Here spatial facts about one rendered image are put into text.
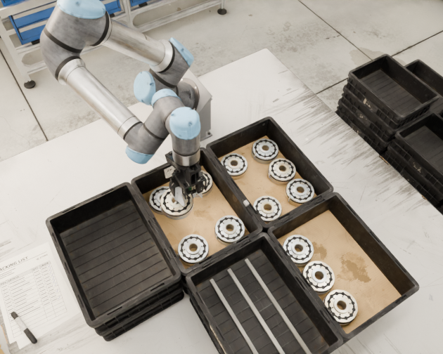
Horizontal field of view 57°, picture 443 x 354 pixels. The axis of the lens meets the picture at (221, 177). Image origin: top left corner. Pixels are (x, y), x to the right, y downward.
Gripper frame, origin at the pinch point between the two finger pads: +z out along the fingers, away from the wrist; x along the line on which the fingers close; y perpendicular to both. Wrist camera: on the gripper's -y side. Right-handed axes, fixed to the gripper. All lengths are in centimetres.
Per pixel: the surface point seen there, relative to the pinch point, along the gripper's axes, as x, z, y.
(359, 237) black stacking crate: 47, 14, 36
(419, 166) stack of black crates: 131, 50, 9
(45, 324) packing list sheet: -54, 35, 0
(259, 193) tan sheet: 29.5, 15.2, 1.9
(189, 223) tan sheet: 1.5, 17.2, -0.9
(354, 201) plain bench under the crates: 67, 27, 18
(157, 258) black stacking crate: -14.2, 19.3, 4.9
